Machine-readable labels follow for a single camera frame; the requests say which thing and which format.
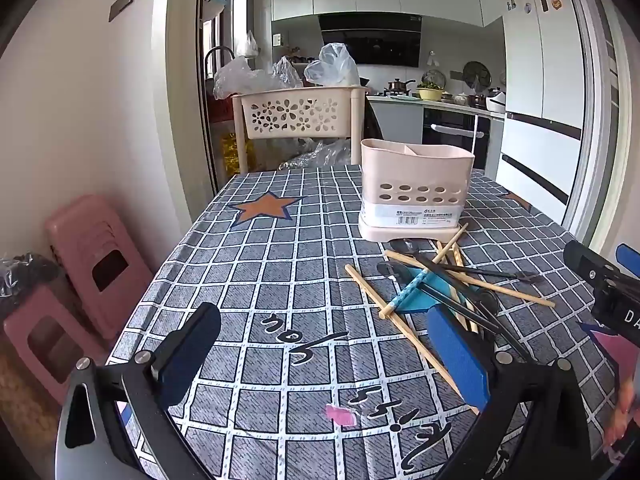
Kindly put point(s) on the blue patterned chopstick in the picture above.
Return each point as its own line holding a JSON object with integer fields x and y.
{"x": 405, "y": 292}

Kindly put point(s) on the beige flower-cutout basket rack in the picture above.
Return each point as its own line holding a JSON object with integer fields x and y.
{"x": 300, "y": 110}

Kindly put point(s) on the white hanging plastic bag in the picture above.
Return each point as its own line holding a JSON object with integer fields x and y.
{"x": 247, "y": 45}

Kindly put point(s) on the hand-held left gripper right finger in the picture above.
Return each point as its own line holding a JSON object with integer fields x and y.
{"x": 460, "y": 360}

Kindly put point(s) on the white rice cooker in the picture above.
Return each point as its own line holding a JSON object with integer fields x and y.
{"x": 496, "y": 101}

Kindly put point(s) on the dark cooking pot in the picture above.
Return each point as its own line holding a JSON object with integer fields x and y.
{"x": 398, "y": 85}

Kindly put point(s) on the white pole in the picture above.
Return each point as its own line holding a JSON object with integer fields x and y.
{"x": 476, "y": 132}

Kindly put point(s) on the grey light switch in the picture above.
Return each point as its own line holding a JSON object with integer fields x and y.
{"x": 122, "y": 4}

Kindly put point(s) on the black range hood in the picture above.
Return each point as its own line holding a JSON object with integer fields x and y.
{"x": 370, "y": 40}

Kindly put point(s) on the bin with black bag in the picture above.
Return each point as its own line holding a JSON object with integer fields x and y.
{"x": 25, "y": 275}

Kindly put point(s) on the teal plastic spatula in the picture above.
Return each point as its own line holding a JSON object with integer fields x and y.
{"x": 425, "y": 302}

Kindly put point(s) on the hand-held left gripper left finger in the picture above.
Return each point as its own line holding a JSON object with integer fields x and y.
{"x": 192, "y": 355}

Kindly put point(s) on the dark chopsticks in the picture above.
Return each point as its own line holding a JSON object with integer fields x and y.
{"x": 402, "y": 246}

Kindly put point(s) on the black built-in oven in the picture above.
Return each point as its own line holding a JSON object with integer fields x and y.
{"x": 447, "y": 132}

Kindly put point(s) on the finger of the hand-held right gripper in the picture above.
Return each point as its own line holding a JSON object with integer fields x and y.
{"x": 587, "y": 260}
{"x": 631, "y": 259}

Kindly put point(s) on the yellow bowl with greens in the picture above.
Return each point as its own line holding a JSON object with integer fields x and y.
{"x": 430, "y": 94}

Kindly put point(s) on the checked star-print tablecloth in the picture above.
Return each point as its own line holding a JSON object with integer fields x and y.
{"x": 280, "y": 270}

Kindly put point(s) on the pink sticker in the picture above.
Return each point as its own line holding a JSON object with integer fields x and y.
{"x": 340, "y": 415}

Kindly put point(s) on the black chopstick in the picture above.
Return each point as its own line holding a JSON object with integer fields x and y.
{"x": 450, "y": 297}

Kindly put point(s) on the black fork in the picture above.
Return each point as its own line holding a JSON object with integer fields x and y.
{"x": 500, "y": 273}

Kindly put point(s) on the pink plastic stool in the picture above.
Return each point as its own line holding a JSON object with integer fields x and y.
{"x": 50, "y": 345}
{"x": 95, "y": 255}

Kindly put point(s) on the crumpled clear plastic bag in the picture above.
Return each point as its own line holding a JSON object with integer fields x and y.
{"x": 320, "y": 155}

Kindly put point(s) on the bluish plastic bag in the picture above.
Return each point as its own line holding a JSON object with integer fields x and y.
{"x": 332, "y": 65}

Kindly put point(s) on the white refrigerator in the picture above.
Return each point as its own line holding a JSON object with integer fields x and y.
{"x": 540, "y": 85}

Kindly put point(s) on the beige plastic utensil holder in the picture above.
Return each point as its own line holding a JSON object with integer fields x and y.
{"x": 415, "y": 180}

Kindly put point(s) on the black spoon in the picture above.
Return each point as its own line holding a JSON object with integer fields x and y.
{"x": 486, "y": 302}

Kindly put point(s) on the black fan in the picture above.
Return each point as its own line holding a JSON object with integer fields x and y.
{"x": 476, "y": 76}

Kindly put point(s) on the person's right hand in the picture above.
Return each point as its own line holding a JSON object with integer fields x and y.
{"x": 625, "y": 415}

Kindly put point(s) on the white door frame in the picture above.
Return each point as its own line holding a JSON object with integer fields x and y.
{"x": 607, "y": 110}

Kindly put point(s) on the metal spoon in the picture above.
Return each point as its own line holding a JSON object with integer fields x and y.
{"x": 388, "y": 270}

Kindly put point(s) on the curved kitchen faucet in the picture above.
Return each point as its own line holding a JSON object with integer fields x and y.
{"x": 212, "y": 52}

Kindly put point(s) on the gold foil packet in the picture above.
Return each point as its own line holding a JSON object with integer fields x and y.
{"x": 234, "y": 152}

